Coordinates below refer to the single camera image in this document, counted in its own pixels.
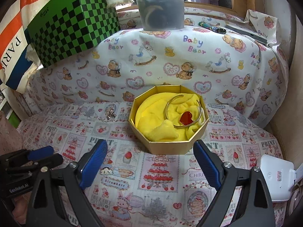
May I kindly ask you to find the clear plastic tub with lid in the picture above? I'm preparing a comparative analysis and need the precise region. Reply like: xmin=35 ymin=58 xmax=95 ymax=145
xmin=129 ymin=0 xmax=187 ymax=31

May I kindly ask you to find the striped canvas tote bag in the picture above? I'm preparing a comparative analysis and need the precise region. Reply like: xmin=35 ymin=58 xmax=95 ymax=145
xmin=0 ymin=0 xmax=80 ymax=94

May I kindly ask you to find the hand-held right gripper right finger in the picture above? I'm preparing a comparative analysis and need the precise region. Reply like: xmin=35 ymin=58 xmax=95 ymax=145
xmin=193 ymin=139 xmax=276 ymax=227

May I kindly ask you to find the grey remote control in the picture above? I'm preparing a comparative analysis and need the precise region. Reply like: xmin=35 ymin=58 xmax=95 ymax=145
xmin=225 ymin=24 xmax=269 ymax=44

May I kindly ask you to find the white plastic device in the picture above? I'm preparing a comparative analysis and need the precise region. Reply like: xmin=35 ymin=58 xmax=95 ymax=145
xmin=259 ymin=154 xmax=303 ymax=202

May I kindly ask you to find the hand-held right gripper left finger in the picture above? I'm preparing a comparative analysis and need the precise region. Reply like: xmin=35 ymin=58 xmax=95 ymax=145
xmin=26 ymin=139 xmax=108 ymax=227

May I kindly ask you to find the bear print cloth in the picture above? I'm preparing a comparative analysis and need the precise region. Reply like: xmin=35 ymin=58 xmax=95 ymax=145
xmin=22 ymin=6 xmax=290 ymax=128

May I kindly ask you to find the green pen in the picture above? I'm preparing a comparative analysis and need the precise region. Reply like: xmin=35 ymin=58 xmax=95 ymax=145
xmin=198 ymin=21 xmax=226 ymax=33

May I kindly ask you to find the yellow cloth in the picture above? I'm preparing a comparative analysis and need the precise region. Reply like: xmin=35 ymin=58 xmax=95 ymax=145
xmin=134 ymin=92 xmax=204 ymax=142

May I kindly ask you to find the green black checkered box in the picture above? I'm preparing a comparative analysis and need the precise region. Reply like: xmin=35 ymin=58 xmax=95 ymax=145
xmin=27 ymin=0 xmax=121 ymax=68

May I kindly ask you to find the gold bangle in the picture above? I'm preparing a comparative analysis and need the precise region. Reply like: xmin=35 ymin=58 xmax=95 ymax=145
xmin=165 ymin=95 xmax=203 ymax=128

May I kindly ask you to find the pink cloth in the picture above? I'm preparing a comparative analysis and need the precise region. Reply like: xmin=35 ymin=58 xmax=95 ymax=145
xmin=0 ymin=110 xmax=24 ymax=156

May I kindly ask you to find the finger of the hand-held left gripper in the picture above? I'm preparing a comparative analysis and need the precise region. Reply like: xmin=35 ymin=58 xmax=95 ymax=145
xmin=26 ymin=146 xmax=55 ymax=162
xmin=31 ymin=153 xmax=64 ymax=171

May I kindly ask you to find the red heart pendant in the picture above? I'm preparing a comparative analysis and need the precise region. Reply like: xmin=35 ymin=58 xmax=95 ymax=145
xmin=180 ymin=111 xmax=193 ymax=125

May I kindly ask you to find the gold octagonal box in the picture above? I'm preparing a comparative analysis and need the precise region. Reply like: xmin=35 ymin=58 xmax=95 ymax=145
xmin=128 ymin=84 xmax=210 ymax=155

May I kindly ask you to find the strawberry print cloth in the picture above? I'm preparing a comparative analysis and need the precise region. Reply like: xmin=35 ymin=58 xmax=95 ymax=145
xmin=16 ymin=100 xmax=284 ymax=227

